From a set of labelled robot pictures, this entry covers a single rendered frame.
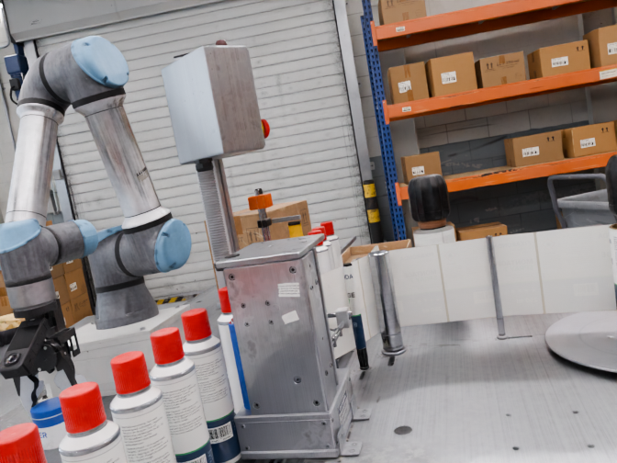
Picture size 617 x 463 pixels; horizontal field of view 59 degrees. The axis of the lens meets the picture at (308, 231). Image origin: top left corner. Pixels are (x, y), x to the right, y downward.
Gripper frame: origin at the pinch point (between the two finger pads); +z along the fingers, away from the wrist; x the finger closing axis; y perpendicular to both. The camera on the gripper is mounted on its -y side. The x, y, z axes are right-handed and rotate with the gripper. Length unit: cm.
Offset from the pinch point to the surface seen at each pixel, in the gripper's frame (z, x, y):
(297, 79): -118, -23, 455
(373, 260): -18, -61, 6
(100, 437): -17, -35, -47
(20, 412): 4.9, 17.8, 16.1
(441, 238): -17, -76, 23
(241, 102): -49, -42, 10
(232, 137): -43, -40, 8
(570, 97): -55, -280, 468
